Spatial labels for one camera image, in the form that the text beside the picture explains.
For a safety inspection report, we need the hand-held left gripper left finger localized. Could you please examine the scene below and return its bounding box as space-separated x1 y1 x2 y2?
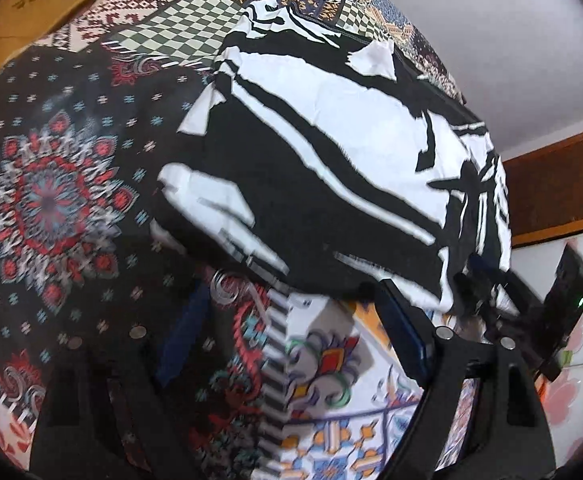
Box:
30 280 213 473

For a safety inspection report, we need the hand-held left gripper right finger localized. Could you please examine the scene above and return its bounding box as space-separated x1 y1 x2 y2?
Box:
379 280 558 477

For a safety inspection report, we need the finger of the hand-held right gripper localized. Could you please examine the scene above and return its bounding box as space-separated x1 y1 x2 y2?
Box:
491 265 543 343
454 255 503 328

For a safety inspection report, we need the black and white t-shirt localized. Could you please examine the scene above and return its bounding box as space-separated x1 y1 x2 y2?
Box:
150 0 515 312

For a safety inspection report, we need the yellow bamboo mat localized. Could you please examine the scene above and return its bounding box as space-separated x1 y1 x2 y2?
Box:
0 0 160 99

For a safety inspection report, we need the pink floral sheet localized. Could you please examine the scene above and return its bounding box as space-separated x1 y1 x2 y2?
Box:
535 310 583 422

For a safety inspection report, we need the patchwork patterned blanket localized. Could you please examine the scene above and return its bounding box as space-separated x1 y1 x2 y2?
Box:
0 0 575 480

